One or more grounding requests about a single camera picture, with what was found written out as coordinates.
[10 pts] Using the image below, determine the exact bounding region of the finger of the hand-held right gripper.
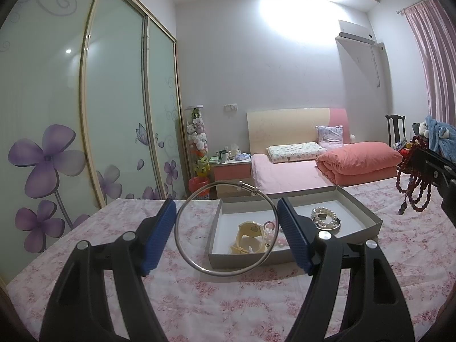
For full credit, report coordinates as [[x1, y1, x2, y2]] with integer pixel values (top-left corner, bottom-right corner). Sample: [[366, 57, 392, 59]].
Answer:
[[405, 147, 456, 189]]

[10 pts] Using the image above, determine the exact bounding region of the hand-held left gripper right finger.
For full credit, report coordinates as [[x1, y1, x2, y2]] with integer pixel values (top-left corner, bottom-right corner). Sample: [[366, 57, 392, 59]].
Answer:
[[276, 197, 416, 342]]

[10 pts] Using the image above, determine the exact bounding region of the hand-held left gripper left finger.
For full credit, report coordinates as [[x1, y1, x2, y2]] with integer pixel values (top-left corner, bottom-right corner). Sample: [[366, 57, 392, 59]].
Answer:
[[39, 198, 178, 342]]

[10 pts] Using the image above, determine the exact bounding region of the dark red bead necklace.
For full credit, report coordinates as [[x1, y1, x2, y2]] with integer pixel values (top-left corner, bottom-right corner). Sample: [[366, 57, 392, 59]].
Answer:
[[396, 133, 434, 216]]

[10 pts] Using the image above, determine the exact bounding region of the white pearl bead strand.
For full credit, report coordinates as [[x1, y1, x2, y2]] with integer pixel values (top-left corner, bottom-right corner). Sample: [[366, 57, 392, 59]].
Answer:
[[311, 206, 339, 229]]

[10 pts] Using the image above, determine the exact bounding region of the cream wrist watch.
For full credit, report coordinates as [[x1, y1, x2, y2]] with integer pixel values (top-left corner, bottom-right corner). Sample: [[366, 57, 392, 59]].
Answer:
[[228, 221, 266, 256]]

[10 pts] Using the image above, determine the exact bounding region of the grey cardboard box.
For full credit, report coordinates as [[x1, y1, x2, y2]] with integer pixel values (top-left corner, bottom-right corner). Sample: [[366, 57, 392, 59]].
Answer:
[[207, 185, 383, 270]]

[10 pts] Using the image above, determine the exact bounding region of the large silver hoop bangle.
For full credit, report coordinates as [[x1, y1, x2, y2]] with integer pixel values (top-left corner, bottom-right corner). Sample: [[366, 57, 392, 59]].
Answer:
[[174, 180, 277, 278]]

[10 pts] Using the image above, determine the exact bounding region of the blue plush toy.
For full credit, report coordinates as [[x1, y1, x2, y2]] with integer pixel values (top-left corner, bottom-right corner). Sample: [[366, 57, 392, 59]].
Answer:
[[412, 115, 456, 162]]

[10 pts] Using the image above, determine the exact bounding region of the silver cuff bangle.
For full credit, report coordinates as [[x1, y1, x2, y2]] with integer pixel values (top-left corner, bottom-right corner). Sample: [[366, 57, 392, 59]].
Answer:
[[313, 214, 343, 236]]

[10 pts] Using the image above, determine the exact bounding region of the dark wooden chair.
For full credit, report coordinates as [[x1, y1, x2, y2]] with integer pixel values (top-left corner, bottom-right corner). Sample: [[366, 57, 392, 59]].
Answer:
[[385, 114, 408, 147]]

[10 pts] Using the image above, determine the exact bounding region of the pink bed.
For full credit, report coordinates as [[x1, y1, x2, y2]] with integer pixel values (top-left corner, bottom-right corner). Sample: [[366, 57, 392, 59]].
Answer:
[[250, 151, 400, 197]]

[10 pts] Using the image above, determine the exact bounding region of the red bin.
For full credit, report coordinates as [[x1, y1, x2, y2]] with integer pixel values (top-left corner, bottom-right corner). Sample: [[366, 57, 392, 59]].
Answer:
[[188, 175, 210, 197]]

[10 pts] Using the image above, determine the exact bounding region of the folded orange quilt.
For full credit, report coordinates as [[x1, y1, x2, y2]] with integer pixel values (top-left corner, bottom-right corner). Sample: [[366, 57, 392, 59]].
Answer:
[[315, 141, 403, 187]]

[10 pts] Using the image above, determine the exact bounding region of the white patterned pillow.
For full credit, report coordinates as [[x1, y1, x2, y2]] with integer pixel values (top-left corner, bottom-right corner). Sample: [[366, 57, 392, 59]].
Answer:
[[266, 142, 327, 164]]

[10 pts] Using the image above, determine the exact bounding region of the pink nightstand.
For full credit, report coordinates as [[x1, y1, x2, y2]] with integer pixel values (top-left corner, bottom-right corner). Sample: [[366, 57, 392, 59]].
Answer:
[[210, 158, 252, 200]]

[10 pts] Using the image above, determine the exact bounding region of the small lilac pillow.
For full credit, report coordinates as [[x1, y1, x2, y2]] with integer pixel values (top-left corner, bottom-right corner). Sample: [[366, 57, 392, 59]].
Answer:
[[315, 125, 345, 149]]

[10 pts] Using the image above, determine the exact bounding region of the plush toy column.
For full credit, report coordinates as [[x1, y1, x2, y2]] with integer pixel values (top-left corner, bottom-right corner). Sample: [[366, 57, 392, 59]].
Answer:
[[185, 105, 209, 179]]

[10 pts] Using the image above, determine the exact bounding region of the cream and pink headboard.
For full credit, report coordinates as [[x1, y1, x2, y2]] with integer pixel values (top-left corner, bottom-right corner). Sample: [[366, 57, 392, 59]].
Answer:
[[247, 107, 349, 156]]

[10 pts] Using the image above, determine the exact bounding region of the pink curtain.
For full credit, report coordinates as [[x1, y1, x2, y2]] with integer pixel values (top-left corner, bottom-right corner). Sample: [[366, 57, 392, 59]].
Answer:
[[403, 0, 456, 126]]

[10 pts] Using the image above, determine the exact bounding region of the air conditioner pipe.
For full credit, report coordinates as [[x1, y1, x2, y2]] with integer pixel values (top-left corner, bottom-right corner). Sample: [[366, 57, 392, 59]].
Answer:
[[370, 43, 386, 88]]

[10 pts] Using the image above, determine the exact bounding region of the floral glass sliding wardrobe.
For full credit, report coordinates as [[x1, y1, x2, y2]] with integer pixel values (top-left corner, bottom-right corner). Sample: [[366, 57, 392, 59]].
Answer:
[[0, 0, 190, 286]]

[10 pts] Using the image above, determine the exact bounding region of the white air conditioner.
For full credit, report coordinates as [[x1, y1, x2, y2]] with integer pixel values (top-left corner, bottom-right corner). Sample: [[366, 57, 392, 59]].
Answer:
[[335, 19, 377, 45]]

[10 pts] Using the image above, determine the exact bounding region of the pink bead bracelet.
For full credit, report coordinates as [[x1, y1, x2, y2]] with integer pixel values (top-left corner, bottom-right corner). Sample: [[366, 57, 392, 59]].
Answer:
[[264, 220, 288, 249]]

